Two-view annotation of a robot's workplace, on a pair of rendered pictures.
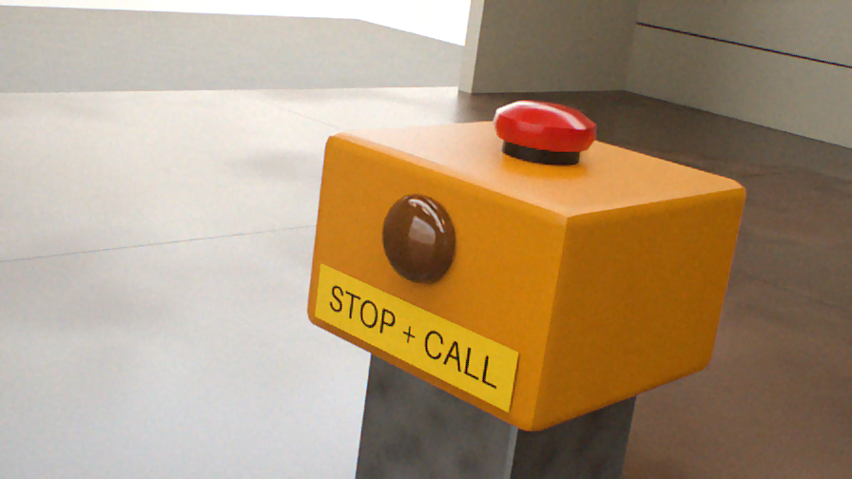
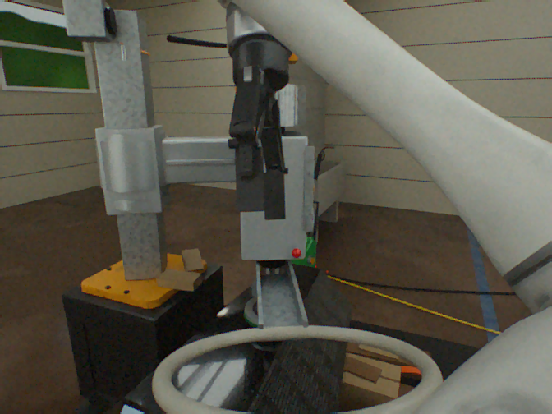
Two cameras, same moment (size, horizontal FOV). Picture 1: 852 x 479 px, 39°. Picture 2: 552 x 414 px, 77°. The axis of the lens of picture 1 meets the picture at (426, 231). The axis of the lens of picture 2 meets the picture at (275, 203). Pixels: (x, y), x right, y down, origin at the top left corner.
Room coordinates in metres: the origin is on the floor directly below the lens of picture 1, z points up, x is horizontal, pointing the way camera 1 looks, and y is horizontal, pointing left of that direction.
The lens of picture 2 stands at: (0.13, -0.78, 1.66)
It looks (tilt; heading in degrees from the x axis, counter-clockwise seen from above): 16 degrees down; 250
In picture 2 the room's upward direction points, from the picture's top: straight up
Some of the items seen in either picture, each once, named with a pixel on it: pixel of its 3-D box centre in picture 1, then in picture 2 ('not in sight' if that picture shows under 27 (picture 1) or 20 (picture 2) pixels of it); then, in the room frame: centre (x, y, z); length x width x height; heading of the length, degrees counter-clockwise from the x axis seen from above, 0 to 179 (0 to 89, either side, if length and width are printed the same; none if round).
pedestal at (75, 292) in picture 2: not in sight; (154, 335); (0.19, -2.65, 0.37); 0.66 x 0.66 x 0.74; 48
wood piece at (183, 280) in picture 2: not in sight; (179, 279); (0.04, -2.45, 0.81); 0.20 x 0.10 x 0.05; 146
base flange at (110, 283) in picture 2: not in sight; (148, 273); (0.19, -2.65, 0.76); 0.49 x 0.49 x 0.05; 48
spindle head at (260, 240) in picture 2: not in sight; (270, 192); (-0.29, -1.98, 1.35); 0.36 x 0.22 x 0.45; 74
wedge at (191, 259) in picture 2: not in sight; (192, 259); (-0.05, -2.67, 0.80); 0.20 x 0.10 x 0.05; 89
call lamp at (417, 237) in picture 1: (417, 239); not in sight; (0.40, 0.00, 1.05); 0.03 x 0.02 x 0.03; 48
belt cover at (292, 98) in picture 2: not in sight; (266, 109); (-0.36, -2.24, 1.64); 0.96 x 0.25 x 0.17; 74
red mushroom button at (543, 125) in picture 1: (544, 130); not in sight; (0.45, -0.04, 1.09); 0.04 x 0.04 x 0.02
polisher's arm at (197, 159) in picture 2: not in sight; (176, 159); (0.00, -2.62, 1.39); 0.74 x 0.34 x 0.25; 169
